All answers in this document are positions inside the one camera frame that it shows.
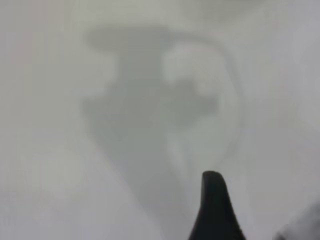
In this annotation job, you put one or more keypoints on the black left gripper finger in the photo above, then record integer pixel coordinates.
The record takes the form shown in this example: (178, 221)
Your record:
(212, 212)

